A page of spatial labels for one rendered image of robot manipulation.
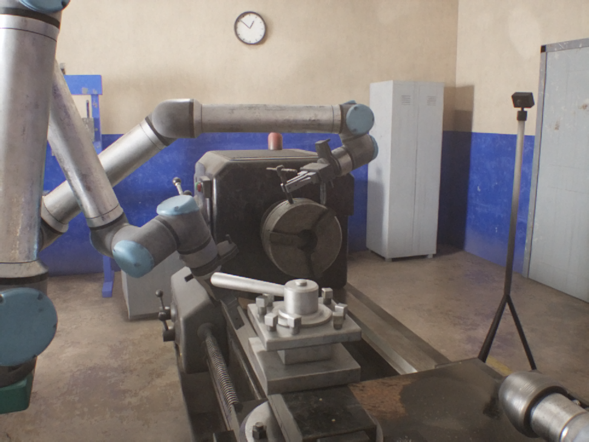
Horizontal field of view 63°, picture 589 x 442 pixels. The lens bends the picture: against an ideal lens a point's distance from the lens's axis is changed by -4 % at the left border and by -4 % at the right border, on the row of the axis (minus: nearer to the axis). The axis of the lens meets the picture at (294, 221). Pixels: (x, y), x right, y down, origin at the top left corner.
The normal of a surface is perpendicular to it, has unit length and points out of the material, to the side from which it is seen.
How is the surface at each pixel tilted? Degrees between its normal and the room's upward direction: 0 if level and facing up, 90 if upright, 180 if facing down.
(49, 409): 0
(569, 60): 90
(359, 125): 90
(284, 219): 90
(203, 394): 0
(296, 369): 0
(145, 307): 90
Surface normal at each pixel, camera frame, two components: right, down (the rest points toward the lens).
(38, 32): 0.79, 0.14
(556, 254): -0.95, 0.06
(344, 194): 0.30, 0.19
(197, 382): 0.00, -0.98
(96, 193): 0.55, 0.26
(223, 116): 0.12, 0.07
